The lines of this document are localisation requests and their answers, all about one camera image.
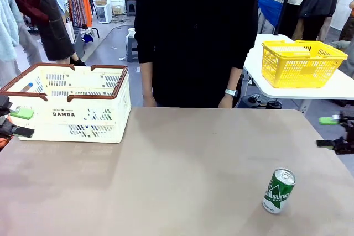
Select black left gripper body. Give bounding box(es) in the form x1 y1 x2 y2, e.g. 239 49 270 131
0 95 14 140

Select green Chilsung cider can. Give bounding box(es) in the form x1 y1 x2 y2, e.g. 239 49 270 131
262 167 296 215

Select person's left forearm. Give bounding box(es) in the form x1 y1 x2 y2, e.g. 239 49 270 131
225 66 244 92

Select person's right forearm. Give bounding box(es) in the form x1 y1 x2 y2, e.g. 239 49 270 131
140 61 154 97

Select cream Damda shopping basket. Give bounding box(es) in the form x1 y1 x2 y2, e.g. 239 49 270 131
0 63 132 144

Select yellow plastic shopping basket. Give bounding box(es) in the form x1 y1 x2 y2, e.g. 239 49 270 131
261 39 348 89

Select person's left hand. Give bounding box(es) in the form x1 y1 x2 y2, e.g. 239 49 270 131
217 94 236 109

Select person's right hand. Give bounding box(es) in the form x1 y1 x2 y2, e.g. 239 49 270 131
142 93 158 108

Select orange cloth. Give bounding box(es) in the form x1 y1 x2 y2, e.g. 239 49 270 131
0 136 12 151

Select white table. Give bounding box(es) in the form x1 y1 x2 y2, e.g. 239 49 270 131
243 33 354 114

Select black round object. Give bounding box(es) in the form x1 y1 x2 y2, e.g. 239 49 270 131
265 99 283 109

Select grey cloth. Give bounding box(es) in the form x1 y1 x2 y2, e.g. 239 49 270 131
329 39 354 79

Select grey trousers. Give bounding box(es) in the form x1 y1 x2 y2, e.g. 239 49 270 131
16 23 43 67

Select black shoes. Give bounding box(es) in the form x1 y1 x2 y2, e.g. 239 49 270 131
70 57 87 67

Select black table base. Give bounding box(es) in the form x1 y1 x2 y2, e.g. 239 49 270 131
237 94 268 109

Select light blue fuzzy garment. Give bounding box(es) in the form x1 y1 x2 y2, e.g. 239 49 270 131
0 0 25 62

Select mannequin in maroon shirt, apron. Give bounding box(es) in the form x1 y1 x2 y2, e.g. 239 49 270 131
8 0 77 62

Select brown garment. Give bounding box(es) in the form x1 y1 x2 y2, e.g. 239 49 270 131
339 0 354 42

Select patterned colourful garment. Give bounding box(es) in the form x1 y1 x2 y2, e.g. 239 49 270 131
66 0 89 28

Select grey plastic stool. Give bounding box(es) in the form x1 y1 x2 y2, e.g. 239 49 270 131
126 36 139 63
126 0 138 17

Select black pole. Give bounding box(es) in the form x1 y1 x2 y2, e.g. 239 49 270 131
276 0 296 35

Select small white cabinet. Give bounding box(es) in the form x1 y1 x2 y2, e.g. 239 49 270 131
98 3 113 24

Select blue draped cloth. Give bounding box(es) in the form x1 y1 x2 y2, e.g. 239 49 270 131
257 0 284 28

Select person in black shirt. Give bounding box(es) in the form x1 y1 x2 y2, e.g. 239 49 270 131
134 0 259 109

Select brown basket handle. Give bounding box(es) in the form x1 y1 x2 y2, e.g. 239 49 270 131
0 63 76 102
67 64 129 103

